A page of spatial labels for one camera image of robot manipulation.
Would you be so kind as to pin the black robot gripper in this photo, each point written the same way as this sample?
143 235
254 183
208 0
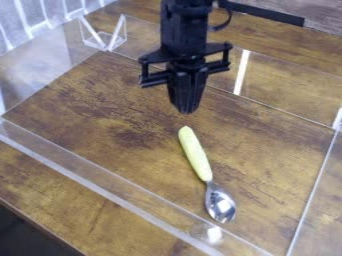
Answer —
186 58

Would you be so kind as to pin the green handled metal spoon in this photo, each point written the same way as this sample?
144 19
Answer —
218 201

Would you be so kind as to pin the black bar at table edge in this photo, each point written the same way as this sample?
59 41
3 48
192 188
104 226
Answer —
263 13

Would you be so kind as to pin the clear acrylic triangular bracket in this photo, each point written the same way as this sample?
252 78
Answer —
101 40

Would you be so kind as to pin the clear acrylic tray enclosure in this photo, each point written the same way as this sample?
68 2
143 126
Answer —
92 166

